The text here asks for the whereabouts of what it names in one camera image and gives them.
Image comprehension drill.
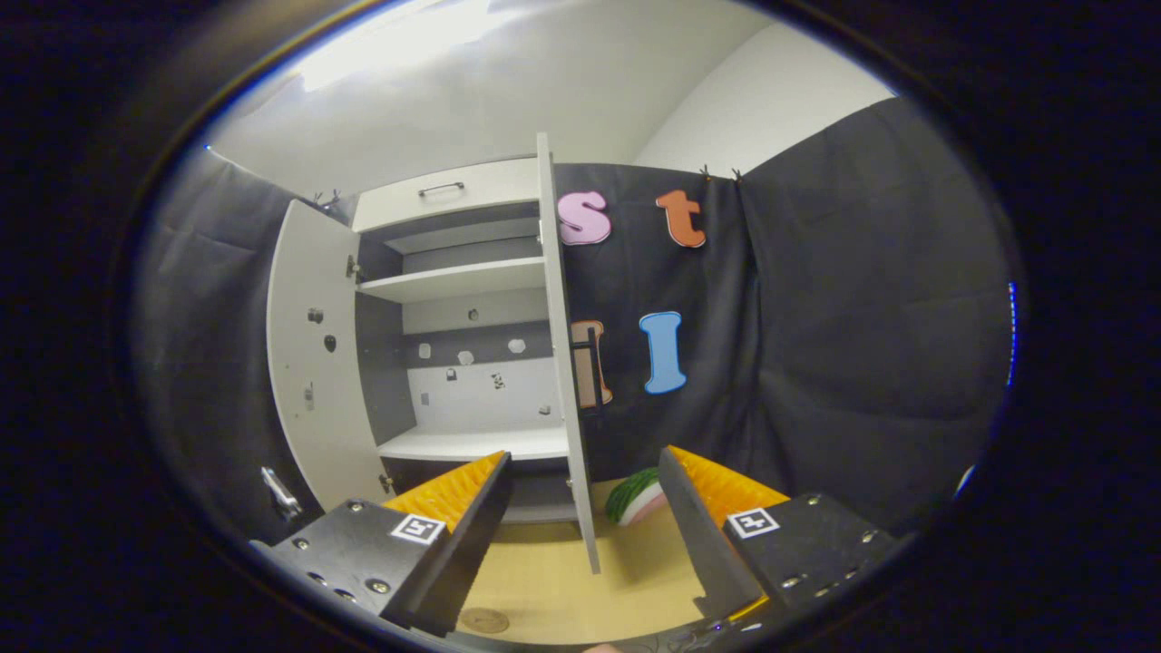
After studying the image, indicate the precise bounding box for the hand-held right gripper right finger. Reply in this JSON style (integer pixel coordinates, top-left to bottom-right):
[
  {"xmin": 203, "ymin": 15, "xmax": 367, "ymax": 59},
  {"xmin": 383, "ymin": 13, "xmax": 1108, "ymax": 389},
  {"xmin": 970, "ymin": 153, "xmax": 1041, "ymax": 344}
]
[{"xmin": 658, "ymin": 445, "xmax": 903, "ymax": 636}]

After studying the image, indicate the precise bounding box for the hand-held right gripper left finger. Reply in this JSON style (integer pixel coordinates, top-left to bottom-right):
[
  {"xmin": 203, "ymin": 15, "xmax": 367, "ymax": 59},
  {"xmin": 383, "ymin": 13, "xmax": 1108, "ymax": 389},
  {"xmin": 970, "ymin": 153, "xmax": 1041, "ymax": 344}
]
[{"xmin": 249, "ymin": 451, "xmax": 514, "ymax": 638}]

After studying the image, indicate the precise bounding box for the white cabinet door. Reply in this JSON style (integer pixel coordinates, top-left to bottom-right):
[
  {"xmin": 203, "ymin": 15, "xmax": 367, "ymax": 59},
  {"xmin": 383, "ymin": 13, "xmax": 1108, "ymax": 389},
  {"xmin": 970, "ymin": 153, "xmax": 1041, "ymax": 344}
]
[
  {"xmin": 535, "ymin": 132, "xmax": 602, "ymax": 575},
  {"xmin": 266, "ymin": 198, "xmax": 391, "ymax": 513}
]

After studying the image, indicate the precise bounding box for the white cabinet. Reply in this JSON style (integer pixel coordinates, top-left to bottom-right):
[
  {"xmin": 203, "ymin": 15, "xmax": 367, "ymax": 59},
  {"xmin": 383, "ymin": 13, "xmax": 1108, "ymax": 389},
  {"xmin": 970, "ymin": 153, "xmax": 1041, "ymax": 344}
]
[{"xmin": 349, "ymin": 156, "xmax": 581, "ymax": 527}]

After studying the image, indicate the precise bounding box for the toy watermelon slice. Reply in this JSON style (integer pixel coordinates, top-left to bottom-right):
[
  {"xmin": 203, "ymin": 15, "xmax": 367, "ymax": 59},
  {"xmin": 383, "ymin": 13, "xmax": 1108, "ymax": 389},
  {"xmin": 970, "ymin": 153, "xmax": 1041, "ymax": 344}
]
[{"xmin": 605, "ymin": 466, "xmax": 670, "ymax": 527}]

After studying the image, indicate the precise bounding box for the black backdrop cloth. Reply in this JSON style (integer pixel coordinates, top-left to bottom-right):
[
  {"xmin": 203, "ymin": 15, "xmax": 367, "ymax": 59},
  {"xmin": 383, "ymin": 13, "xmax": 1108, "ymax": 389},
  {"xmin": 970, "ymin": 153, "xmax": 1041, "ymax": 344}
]
[
  {"xmin": 132, "ymin": 145, "xmax": 364, "ymax": 545},
  {"xmin": 553, "ymin": 95, "xmax": 1017, "ymax": 536}
]

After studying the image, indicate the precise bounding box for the ceiling light panel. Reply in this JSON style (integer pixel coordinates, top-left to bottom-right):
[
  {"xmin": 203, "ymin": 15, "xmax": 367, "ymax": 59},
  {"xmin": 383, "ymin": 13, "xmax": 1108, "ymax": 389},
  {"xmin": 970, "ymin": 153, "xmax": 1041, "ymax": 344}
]
[{"xmin": 299, "ymin": 0, "xmax": 509, "ymax": 92}]

